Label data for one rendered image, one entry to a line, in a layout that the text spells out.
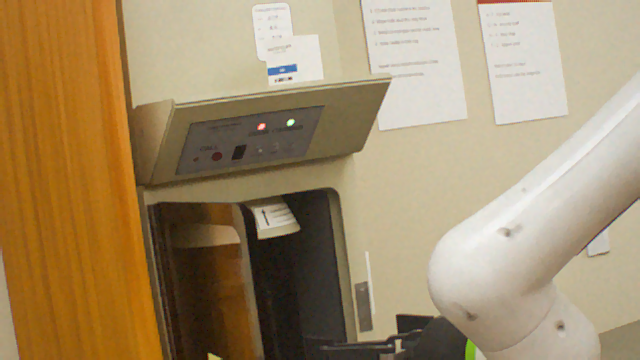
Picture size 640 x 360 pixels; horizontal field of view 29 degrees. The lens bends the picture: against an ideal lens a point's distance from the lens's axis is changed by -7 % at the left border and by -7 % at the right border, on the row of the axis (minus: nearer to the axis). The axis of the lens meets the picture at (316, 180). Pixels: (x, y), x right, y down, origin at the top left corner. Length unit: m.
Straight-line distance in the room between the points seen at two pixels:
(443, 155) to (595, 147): 1.24
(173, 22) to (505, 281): 0.65
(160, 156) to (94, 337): 0.26
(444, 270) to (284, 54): 0.53
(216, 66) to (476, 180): 0.91
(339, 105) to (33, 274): 0.51
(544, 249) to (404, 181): 1.19
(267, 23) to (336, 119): 0.16
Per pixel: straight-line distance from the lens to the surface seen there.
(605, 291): 2.74
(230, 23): 1.70
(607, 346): 2.54
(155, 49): 1.65
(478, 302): 1.20
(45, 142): 1.71
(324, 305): 1.84
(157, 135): 1.57
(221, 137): 1.60
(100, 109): 1.52
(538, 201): 1.20
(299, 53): 1.65
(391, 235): 2.35
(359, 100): 1.68
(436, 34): 2.44
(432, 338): 1.41
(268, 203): 1.75
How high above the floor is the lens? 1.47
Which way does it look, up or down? 3 degrees down
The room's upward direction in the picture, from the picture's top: 8 degrees counter-clockwise
